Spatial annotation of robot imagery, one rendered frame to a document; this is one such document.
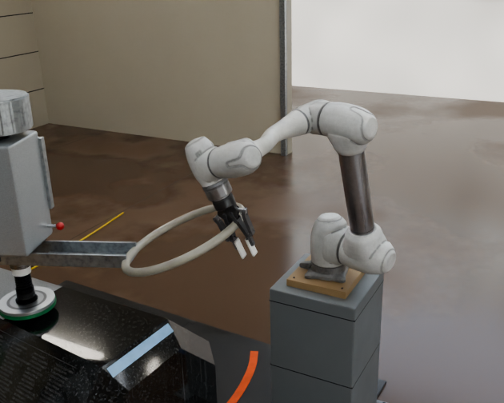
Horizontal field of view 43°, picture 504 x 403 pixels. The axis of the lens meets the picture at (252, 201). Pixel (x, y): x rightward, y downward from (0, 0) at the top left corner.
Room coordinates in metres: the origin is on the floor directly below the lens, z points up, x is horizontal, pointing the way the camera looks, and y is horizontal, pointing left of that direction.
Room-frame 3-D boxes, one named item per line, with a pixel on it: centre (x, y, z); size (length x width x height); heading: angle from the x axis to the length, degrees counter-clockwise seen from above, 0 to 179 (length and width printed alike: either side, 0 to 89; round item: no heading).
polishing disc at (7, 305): (2.20, 0.90, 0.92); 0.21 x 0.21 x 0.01
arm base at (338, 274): (2.55, -0.32, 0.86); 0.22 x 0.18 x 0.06; 72
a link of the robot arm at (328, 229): (2.53, -0.34, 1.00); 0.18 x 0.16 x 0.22; 45
